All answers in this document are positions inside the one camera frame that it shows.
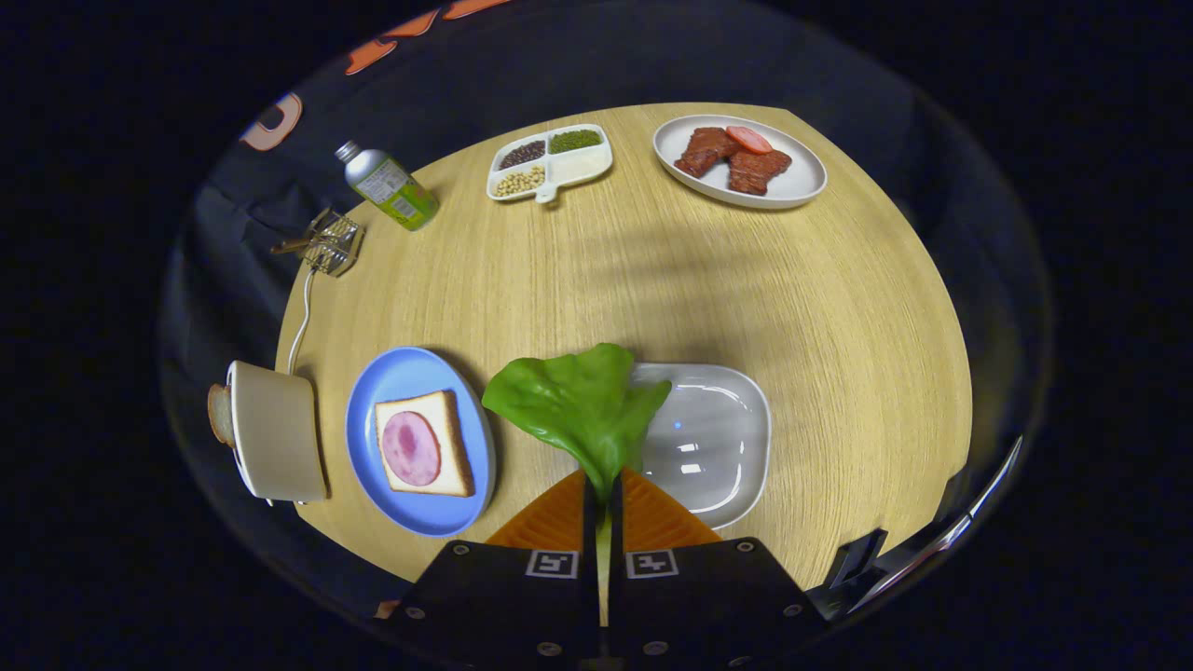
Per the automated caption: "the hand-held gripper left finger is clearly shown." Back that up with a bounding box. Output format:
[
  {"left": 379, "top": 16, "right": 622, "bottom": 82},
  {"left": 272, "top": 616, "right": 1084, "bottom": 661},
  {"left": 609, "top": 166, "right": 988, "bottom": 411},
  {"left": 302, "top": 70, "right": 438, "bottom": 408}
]
[{"left": 377, "top": 469, "right": 602, "bottom": 670}]

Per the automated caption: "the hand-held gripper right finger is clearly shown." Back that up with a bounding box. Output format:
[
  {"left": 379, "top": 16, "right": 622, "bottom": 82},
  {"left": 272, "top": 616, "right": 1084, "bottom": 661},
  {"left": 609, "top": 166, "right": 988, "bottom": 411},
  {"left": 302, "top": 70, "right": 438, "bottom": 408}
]
[{"left": 606, "top": 466, "right": 830, "bottom": 670}]

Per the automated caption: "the green lettuce leaf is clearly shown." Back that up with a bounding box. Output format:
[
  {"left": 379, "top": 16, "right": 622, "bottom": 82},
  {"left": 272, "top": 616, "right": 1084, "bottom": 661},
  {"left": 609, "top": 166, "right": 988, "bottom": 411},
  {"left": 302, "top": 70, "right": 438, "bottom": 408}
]
[{"left": 482, "top": 343, "right": 672, "bottom": 625}]

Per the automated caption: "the white bread slice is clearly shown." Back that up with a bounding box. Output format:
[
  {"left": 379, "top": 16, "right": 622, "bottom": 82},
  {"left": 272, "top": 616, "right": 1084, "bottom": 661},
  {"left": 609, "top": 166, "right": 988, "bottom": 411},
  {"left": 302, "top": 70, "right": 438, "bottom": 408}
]
[{"left": 375, "top": 390, "right": 476, "bottom": 498}]

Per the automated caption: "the white rectangular dish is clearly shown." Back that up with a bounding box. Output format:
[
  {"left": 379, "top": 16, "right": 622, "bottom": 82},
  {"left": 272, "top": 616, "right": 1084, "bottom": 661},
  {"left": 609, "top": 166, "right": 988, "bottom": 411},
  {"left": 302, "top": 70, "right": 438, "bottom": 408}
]
[{"left": 626, "top": 363, "right": 773, "bottom": 530}]

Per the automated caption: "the round pink ham slice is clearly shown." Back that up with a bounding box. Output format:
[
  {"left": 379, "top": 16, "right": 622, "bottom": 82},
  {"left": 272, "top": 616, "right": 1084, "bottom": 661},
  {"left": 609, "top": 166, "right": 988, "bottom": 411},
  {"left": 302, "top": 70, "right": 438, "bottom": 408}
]
[{"left": 381, "top": 411, "right": 442, "bottom": 487}]

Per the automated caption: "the blue round plate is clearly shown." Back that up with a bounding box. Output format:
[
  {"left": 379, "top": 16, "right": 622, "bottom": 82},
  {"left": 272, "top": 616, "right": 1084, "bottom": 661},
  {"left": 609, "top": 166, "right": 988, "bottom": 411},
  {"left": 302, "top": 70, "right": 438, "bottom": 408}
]
[{"left": 345, "top": 347, "right": 496, "bottom": 538}]

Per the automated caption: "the white toaster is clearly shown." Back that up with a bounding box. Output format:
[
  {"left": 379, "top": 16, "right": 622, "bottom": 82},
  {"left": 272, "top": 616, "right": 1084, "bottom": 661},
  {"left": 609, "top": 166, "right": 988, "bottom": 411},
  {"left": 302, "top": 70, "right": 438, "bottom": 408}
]
[{"left": 226, "top": 360, "right": 329, "bottom": 506}]

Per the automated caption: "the pile of yellow soybeans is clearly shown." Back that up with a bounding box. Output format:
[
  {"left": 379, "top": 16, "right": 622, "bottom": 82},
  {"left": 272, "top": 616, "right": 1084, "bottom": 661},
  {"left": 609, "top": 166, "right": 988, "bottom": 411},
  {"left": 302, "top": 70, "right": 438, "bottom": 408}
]
[{"left": 494, "top": 165, "right": 547, "bottom": 199}]

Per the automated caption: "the silver bottle green label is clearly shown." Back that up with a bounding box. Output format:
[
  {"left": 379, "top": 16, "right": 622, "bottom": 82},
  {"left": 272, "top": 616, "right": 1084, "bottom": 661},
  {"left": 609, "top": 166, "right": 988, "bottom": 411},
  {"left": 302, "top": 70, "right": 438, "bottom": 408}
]
[{"left": 336, "top": 141, "right": 440, "bottom": 232}]

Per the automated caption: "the brown meat piece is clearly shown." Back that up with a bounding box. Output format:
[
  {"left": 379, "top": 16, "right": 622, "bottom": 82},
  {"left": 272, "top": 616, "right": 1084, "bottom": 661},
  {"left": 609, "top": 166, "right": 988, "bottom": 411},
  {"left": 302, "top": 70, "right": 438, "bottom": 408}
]
[
  {"left": 674, "top": 128, "right": 741, "bottom": 179},
  {"left": 728, "top": 147, "right": 793, "bottom": 196}
]

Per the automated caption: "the white oval plate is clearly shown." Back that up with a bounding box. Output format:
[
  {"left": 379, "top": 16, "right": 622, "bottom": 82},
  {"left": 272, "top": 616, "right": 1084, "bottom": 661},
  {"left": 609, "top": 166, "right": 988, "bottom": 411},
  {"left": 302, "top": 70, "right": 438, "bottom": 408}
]
[{"left": 652, "top": 115, "right": 829, "bottom": 210}]

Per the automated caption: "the white divided dish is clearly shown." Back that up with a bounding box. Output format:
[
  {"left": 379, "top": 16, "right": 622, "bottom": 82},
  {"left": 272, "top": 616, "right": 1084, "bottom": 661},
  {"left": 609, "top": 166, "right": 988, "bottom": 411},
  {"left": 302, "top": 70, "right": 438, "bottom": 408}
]
[{"left": 487, "top": 124, "right": 614, "bottom": 205}]

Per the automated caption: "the shiny metal frame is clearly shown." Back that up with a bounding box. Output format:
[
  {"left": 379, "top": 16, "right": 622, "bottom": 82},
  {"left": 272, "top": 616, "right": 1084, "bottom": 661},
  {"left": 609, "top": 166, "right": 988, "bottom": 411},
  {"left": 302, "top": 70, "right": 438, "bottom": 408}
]
[{"left": 825, "top": 433, "right": 1024, "bottom": 616}]

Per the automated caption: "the white toaster cable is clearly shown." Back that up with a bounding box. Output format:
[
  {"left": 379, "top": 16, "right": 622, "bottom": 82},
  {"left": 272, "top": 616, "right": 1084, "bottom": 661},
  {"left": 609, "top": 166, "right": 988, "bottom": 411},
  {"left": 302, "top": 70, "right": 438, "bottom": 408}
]
[{"left": 286, "top": 265, "right": 318, "bottom": 376}]

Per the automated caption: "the metal wire basket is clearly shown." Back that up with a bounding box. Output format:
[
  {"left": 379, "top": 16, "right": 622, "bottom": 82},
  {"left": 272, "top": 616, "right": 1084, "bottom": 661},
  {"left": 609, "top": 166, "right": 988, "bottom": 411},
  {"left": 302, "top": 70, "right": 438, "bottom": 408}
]
[{"left": 270, "top": 207, "right": 364, "bottom": 279}]

